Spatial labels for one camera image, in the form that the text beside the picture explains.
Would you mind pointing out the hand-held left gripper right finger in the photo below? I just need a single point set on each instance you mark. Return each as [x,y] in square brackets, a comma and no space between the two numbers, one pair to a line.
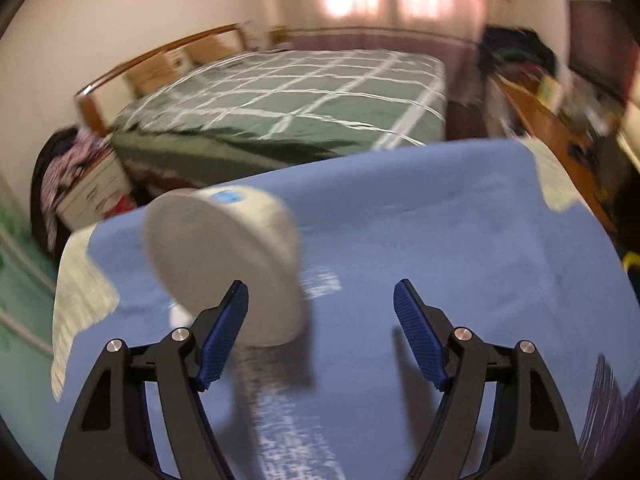
[417,335]

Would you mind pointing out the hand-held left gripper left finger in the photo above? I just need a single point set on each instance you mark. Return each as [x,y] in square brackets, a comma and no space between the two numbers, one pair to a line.
[225,335]

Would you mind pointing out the white bowl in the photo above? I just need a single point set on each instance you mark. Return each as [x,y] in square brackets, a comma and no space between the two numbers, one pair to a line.
[225,260]

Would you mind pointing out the yellow-rimmed blue trash bin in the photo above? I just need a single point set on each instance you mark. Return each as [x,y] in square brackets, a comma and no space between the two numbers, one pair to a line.
[634,260]

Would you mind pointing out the blue star-print blanket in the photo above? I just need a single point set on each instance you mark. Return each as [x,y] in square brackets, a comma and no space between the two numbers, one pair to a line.
[425,240]

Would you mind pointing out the white cardboard box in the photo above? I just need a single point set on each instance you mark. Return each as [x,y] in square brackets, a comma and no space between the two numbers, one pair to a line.
[95,195]

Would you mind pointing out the sliding door wardrobe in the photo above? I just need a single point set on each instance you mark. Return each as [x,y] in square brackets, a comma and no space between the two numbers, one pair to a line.
[20,285]

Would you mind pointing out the patterned cloth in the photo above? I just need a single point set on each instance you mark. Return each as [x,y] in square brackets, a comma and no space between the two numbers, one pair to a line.
[75,160]

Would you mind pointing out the wooden desk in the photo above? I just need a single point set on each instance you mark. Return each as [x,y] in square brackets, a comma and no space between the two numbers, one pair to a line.
[550,130]

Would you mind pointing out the green checked duvet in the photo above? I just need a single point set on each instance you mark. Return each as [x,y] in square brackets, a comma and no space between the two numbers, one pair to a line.
[300,100]

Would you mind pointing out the wooden bed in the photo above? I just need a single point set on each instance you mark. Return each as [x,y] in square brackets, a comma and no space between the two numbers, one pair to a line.
[92,110]

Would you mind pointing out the pile of dark clothes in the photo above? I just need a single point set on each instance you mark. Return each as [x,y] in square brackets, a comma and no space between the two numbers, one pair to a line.
[515,50]

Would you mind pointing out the pink curtain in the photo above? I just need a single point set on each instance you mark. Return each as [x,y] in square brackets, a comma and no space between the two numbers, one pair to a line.
[440,10]
[340,5]

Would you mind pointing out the black television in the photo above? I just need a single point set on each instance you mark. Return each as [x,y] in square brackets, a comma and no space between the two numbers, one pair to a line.
[595,45]

